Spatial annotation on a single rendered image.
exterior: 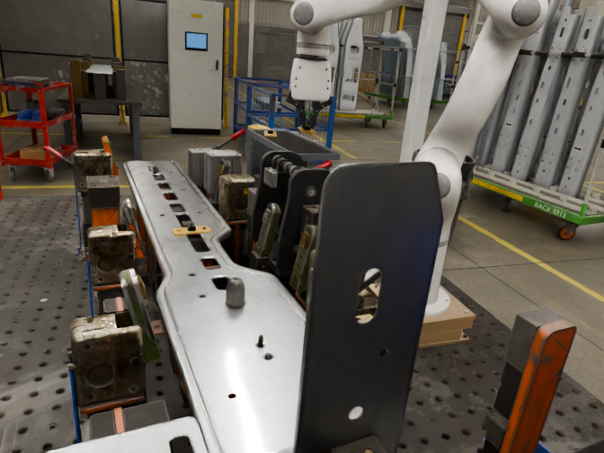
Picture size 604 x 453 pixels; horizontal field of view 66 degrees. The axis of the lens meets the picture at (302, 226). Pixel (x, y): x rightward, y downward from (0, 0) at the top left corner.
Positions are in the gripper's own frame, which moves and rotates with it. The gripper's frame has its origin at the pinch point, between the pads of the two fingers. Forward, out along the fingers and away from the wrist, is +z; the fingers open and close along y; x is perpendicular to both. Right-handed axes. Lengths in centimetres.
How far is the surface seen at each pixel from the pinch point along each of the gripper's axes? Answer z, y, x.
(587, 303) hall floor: 125, -221, -111
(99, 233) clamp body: 20, 46, 31
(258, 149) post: 15.3, 9.5, -34.2
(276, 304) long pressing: 24, 13, 52
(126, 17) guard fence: -46, 168, -723
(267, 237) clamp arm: 20.8, 12.5, 30.1
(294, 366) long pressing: 24, 12, 68
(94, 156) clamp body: 19, 61, -30
